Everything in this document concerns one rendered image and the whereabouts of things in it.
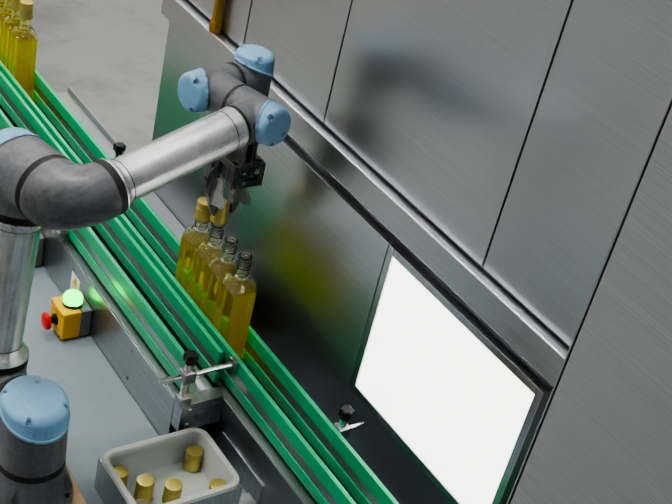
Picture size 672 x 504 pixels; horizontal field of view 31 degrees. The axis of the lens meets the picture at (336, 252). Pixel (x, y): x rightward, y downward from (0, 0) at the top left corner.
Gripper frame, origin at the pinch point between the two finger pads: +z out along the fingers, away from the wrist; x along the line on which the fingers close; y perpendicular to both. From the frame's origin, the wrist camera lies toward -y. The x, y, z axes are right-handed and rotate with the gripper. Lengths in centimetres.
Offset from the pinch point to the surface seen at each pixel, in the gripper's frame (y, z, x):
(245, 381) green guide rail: 25.7, 24.1, -4.6
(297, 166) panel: 6.4, -11.4, 11.8
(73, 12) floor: -334, 118, 126
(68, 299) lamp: -20.7, 33.7, -20.7
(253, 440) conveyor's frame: 34.5, 31.5, -6.5
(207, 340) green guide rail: 13.3, 22.7, -6.6
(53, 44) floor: -302, 118, 102
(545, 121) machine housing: 60, -51, 14
